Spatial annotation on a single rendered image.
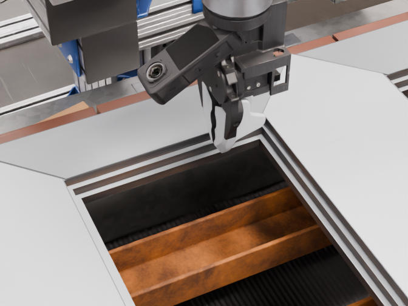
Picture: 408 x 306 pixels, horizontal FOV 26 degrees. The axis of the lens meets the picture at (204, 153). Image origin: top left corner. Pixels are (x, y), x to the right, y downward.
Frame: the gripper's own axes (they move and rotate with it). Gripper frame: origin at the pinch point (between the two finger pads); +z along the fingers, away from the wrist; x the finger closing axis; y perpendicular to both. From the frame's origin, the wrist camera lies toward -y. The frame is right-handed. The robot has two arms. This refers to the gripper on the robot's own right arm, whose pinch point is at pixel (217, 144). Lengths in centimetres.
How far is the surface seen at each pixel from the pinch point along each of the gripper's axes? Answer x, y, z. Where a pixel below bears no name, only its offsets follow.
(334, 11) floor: 117, 98, 86
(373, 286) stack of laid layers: -23.8, 7.1, 3.2
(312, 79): 6.3, 16.9, 0.7
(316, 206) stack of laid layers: -11.3, 7.5, 3.2
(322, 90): 3.9, 16.9, 0.7
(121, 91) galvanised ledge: 33.8, -0.2, 17.9
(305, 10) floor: 122, 90, 86
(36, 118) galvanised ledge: 33.5, -14.4, 17.9
